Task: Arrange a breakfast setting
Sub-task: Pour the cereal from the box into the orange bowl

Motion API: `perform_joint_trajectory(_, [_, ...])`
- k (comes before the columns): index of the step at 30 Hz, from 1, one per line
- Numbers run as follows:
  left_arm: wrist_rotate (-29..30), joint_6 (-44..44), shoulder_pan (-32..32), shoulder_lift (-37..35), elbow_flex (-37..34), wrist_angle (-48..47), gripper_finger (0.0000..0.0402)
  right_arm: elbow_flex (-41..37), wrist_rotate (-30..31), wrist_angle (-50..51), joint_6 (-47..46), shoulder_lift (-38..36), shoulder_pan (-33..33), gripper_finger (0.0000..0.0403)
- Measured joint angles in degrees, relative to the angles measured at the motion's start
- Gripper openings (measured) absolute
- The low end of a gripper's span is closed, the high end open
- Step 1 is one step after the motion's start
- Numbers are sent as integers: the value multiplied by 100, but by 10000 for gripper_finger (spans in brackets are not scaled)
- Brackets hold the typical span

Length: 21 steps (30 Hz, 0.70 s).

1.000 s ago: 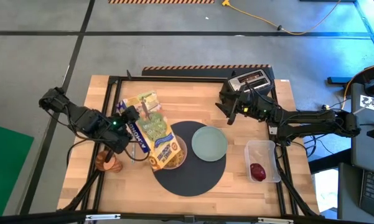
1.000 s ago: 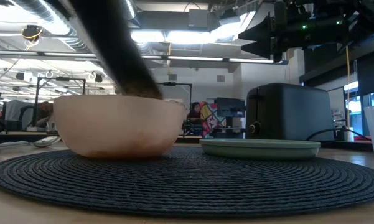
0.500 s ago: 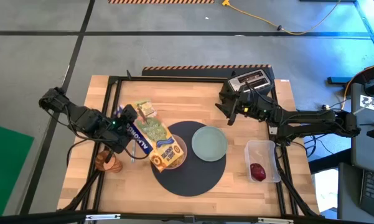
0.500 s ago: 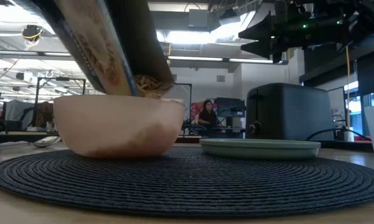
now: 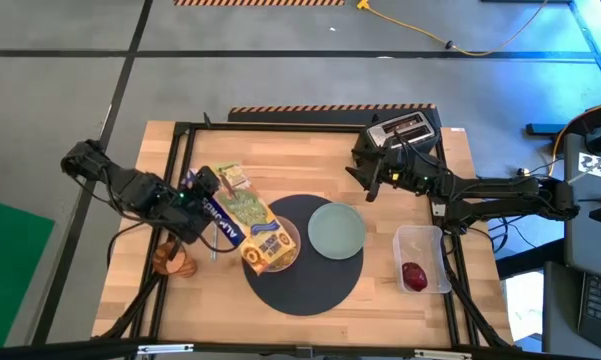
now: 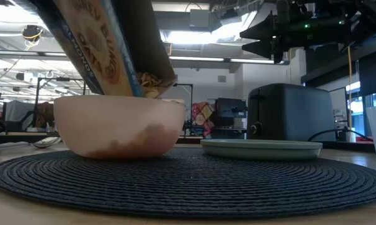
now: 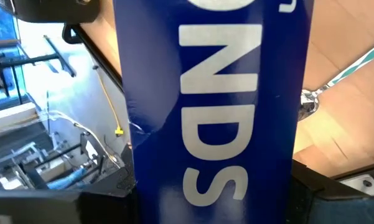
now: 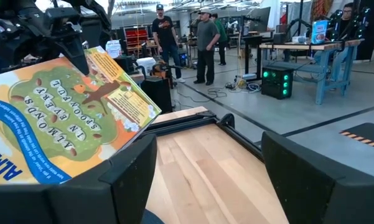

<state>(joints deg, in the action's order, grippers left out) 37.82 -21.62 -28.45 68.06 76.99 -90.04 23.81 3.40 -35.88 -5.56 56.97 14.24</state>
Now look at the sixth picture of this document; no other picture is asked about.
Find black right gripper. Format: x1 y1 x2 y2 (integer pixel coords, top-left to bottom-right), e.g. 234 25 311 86
240 0 353 63

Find family size cereal box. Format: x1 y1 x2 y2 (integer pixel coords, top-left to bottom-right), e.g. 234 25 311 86
12 0 178 99

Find long ceiling light strip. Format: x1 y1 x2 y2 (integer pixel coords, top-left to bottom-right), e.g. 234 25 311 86
168 55 290 66

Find grey ceiling box unit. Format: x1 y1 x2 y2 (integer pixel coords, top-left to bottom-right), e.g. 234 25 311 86
189 8 211 29

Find black background machine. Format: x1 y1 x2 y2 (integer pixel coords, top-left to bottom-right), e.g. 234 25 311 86
215 97 248 140

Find black toaster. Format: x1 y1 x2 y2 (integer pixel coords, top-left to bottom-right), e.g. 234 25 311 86
246 82 337 142

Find colourful patterned panel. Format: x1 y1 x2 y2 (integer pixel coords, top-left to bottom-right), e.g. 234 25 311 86
191 101 216 138

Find pale green plate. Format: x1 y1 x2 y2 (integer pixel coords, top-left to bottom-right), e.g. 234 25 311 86
200 139 323 162

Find cereal flakes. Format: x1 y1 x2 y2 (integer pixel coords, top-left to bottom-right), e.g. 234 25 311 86
87 72 179 159

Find black round woven placemat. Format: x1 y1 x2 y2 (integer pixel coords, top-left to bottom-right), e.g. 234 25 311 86
0 146 376 219

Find pink plastic bowl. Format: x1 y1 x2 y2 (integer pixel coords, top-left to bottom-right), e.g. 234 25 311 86
53 94 186 160

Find metal spoon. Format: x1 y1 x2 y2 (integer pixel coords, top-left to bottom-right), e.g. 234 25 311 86
0 136 62 150

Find black metal stand frame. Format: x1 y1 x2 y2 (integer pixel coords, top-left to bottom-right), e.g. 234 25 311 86
34 76 87 126
173 82 194 135

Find black toaster cable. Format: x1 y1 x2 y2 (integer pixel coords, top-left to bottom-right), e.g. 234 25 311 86
307 126 375 143

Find black aluminium table frame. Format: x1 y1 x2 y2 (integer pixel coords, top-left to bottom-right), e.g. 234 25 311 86
0 131 376 154

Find yellow black cable reel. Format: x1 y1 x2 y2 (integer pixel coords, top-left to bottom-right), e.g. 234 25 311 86
21 24 44 51

